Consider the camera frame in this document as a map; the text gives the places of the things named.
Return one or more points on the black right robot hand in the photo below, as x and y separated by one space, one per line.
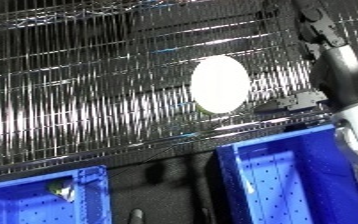
338 76

